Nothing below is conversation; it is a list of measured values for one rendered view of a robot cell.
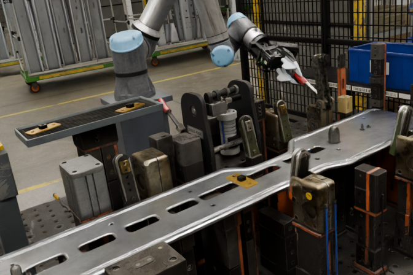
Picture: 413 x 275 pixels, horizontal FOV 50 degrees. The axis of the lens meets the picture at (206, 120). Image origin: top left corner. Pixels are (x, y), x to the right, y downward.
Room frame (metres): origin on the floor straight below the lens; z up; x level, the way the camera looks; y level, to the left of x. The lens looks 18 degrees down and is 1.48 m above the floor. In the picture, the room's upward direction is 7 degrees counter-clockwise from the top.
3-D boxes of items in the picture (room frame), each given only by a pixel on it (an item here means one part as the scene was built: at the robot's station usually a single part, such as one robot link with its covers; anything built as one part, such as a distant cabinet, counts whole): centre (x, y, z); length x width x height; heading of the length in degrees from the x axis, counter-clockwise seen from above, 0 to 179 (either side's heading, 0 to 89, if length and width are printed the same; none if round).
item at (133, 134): (1.57, 0.25, 0.90); 0.21 x 0.21 x 0.40; 28
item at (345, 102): (1.38, -0.46, 0.88); 0.04 x 0.04 x 0.36; 33
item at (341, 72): (1.42, -0.46, 0.95); 0.03 x 0.01 x 0.50; 123
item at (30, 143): (1.14, 0.31, 1.16); 0.37 x 0.14 x 0.02; 123
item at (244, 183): (0.98, -0.07, 1.01); 0.08 x 0.04 x 0.01; 33
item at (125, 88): (1.57, 0.25, 1.15); 0.15 x 0.15 x 0.10
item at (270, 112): (1.30, -0.21, 0.88); 0.11 x 0.09 x 0.37; 33
